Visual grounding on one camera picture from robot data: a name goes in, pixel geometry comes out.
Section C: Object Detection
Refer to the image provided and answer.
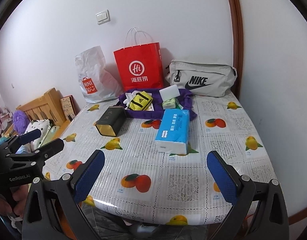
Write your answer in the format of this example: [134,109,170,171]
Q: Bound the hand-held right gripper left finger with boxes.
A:
[21,149,105,240]

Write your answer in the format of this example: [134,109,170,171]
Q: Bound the person's left hand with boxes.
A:
[0,184,31,220]

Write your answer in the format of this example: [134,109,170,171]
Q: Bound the dark green rectangular box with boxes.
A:
[95,106,127,137]

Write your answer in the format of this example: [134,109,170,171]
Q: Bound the yellow small bag black straps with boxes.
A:
[125,92,154,111]

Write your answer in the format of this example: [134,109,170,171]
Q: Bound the purple fabric storage basket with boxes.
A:
[117,88,198,121]

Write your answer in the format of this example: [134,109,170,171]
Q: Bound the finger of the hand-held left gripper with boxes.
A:
[6,138,65,165]
[0,128,41,153]

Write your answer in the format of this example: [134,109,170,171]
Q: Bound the patterned book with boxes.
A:
[60,95,76,120]

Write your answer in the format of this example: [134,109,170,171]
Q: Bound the white wall light switch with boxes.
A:
[95,9,111,25]

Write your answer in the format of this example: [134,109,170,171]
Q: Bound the white dotted pillow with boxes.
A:
[23,119,51,145]

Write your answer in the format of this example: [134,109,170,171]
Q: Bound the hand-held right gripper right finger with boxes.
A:
[206,150,291,240]

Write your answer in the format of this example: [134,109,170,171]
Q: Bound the white plastic shopping bag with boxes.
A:
[75,45,124,104]

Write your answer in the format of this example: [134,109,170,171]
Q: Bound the grey waist bag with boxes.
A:
[165,59,237,98]

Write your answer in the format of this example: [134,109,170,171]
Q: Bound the white cloth gloves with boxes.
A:
[125,90,139,105]

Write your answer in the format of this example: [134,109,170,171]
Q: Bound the purple plush toy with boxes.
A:
[13,110,29,134]

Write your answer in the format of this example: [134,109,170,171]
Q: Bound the blue tissue pack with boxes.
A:
[155,109,190,155]

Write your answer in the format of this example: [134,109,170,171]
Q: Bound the wooden bed headboard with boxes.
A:
[16,87,71,135]

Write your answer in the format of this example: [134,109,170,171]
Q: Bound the fruit print tablecloth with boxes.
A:
[42,90,276,227]

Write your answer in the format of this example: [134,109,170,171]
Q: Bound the red paper shopping bag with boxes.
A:
[113,27,164,93]

